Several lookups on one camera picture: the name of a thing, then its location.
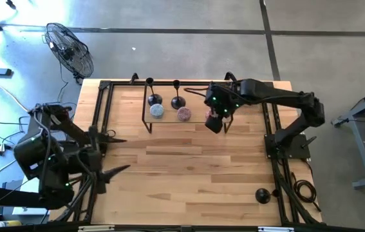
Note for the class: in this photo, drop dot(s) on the black metal candlestick holder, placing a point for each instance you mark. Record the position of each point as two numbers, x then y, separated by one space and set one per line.
178 103
262 196
154 99

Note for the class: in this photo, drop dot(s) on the wooden shelf riser black legs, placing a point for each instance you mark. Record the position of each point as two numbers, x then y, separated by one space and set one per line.
169 96

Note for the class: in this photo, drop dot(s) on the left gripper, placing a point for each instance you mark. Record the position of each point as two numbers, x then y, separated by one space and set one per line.
94 154

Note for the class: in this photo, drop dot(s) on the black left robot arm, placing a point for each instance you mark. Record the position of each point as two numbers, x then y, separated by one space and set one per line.
31 154

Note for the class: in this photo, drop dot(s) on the blue patterned candle tin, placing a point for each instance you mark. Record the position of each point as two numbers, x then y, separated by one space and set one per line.
156 111

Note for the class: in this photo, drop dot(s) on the black desk edge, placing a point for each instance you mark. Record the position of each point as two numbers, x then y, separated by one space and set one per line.
8 197

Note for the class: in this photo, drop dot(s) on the white label strip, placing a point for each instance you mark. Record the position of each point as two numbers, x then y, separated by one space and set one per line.
95 228
275 229

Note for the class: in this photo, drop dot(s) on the grey metal side table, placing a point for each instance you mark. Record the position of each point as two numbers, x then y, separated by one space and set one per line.
359 129

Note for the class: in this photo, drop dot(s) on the black floor fan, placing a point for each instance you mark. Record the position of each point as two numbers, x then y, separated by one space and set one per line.
69 51

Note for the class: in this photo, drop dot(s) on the yellow object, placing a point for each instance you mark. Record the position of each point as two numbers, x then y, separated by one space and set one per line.
10 223

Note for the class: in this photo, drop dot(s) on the white paper sheet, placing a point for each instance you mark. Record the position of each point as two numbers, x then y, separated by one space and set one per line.
27 211

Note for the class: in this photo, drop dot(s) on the black aluminium table frame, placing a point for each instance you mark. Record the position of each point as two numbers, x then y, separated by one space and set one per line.
121 83

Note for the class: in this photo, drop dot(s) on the maroon patterned candle tin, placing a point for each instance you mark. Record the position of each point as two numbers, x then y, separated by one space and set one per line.
184 113

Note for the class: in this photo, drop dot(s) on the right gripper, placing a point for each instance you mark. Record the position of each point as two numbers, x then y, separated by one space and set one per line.
216 124

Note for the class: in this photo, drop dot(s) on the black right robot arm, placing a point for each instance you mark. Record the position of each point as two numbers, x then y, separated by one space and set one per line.
275 93

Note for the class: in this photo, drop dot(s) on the pink patterned candle tin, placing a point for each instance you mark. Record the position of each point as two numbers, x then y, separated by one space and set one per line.
209 113

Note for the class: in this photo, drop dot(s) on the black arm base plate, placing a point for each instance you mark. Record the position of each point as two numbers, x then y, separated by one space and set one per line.
295 149

